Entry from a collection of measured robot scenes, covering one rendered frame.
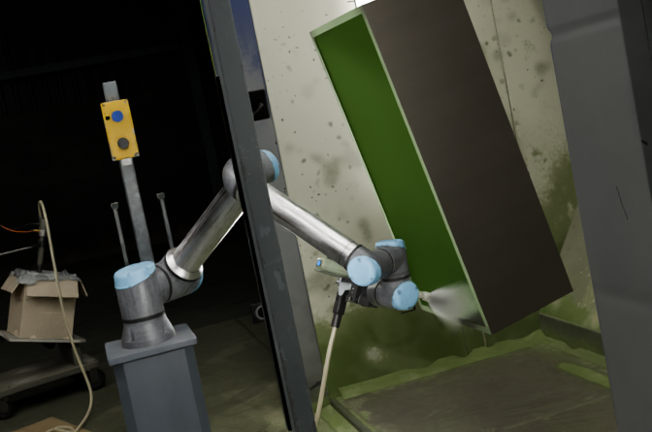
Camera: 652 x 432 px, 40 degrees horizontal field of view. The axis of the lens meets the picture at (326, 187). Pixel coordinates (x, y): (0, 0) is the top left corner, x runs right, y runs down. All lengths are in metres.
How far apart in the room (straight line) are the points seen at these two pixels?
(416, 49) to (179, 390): 1.42
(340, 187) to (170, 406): 1.37
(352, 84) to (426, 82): 0.60
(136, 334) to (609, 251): 2.16
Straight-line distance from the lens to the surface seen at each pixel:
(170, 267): 3.26
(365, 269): 2.61
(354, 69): 3.54
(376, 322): 4.15
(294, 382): 2.05
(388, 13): 2.97
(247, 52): 3.97
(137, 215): 4.08
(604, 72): 1.25
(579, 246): 4.39
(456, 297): 3.26
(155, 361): 3.16
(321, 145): 4.01
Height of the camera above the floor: 1.30
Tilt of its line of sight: 4 degrees down
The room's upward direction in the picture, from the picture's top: 11 degrees counter-clockwise
